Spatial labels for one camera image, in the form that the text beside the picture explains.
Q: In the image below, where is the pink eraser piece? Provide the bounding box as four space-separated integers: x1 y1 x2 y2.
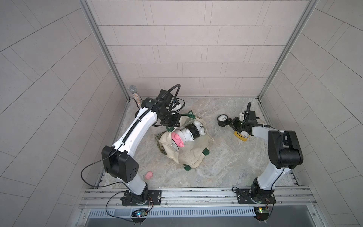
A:
145 171 153 180

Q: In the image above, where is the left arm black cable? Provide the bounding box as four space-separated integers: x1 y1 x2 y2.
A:
80 155 151 222

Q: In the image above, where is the beige canvas tote bag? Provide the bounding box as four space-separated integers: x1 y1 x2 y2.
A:
156 111 214 171

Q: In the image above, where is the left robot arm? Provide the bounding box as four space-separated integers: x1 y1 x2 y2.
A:
101 95 185 205

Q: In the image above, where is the right controller board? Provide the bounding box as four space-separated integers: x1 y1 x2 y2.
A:
253 207 270 221

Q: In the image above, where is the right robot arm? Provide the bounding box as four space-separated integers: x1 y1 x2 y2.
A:
229 114 303 204

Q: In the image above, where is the small white alarm clock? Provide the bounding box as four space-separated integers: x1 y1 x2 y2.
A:
180 128 194 143

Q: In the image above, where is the left metal corner profile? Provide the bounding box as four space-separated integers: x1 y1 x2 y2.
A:
79 0 130 102

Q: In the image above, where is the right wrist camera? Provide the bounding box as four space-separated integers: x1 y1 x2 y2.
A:
240 111 250 122

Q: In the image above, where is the black and white alarm clock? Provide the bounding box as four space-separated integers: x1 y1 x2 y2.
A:
186 123 200 139

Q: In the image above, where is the pink alarm clock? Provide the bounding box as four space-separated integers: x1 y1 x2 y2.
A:
171 132 184 148

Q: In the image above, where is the metal corner wall profile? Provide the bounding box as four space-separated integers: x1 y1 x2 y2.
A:
257 0 319 100

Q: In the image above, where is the left controller board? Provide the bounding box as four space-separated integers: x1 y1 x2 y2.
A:
131 209 148 218

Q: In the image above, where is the black twin-bell alarm clock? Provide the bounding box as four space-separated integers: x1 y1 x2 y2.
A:
217 114 231 127

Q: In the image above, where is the controller board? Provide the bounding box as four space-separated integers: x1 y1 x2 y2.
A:
131 209 148 218
253 207 270 221

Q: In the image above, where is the white twin-bell alarm clock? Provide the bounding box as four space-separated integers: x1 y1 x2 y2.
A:
193 120 206 136

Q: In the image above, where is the yellow square alarm clock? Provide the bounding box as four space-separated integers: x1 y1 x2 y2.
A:
234 131 249 142

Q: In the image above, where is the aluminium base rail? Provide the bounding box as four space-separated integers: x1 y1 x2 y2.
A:
73 186 327 227

